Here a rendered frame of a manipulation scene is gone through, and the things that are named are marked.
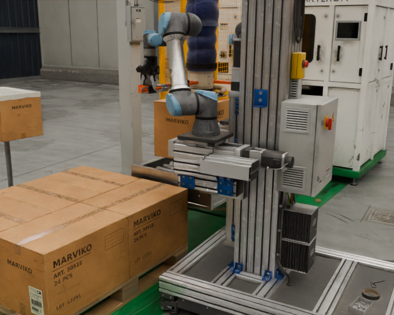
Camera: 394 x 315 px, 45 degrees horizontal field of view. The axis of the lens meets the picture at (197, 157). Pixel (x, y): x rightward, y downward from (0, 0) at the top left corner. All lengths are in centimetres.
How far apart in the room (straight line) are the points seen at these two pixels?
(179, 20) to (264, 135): 74
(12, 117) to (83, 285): 220
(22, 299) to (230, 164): 125
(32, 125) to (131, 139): 89
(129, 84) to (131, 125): 38
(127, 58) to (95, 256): 221
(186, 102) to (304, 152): 64
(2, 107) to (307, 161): 282
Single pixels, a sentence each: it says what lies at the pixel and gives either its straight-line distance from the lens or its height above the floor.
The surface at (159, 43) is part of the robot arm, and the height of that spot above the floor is 149.
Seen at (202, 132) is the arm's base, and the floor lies 106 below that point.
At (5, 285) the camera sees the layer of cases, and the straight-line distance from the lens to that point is 277.
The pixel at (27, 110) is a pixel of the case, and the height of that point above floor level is 86.
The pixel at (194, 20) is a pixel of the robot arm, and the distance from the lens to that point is 257.
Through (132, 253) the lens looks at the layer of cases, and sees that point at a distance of 290.
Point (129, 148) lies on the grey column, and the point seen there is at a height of 50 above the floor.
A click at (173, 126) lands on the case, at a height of 92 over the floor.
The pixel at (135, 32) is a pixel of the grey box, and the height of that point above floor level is 155.
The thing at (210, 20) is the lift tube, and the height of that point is 164.
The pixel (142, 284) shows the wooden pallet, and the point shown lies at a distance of 314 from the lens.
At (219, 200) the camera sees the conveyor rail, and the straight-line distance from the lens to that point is 332.
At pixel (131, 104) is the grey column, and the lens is 441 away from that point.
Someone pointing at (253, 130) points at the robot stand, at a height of 106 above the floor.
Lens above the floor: 157
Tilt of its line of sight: 15 degrees down
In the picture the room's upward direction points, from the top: 1 degrees clockwise
